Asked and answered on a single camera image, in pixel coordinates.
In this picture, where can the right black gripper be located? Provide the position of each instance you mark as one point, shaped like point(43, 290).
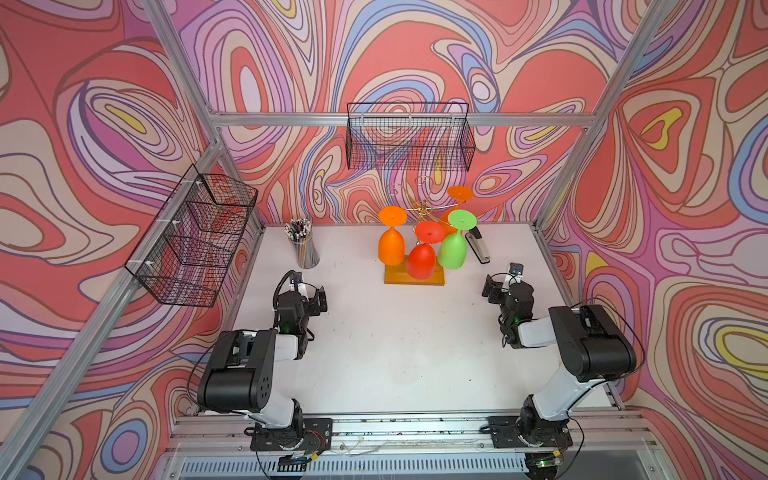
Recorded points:
point(495, 288)

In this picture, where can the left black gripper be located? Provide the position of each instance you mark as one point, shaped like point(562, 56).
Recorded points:
point(315, 298)

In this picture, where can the green wine glass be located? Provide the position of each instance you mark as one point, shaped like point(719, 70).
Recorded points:
point(454, 247)

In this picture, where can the red wine glass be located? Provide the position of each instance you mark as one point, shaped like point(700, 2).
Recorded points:
point(422, 259)

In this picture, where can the orange wine glass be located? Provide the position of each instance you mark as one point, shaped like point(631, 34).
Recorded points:
point(391, 245)
point(459, 196)

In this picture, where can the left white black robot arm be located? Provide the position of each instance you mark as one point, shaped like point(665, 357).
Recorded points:
point(239, 377)

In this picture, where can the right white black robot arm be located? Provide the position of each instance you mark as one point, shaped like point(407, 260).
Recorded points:
point(592, 349)

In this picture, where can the black silver stapler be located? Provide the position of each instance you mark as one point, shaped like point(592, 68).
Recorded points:
point(477, 244)

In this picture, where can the metal pen cup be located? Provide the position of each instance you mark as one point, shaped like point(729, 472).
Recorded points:
point(300, 235)

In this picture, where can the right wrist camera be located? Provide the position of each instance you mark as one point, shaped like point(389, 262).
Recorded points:
point(515, 270)

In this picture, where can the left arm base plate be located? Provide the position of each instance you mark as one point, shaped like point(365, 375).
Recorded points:
point(313, 435)

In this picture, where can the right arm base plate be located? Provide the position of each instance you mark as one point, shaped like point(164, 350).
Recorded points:
point(512, 432)

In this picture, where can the left black wire basket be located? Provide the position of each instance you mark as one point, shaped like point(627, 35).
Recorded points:
point(200, 228)

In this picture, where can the black wire basket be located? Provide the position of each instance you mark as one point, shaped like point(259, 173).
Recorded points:
point(200, 228)
point(409, 135)

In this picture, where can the back black wire basket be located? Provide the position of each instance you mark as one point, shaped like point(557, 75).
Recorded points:
point(409, 135)

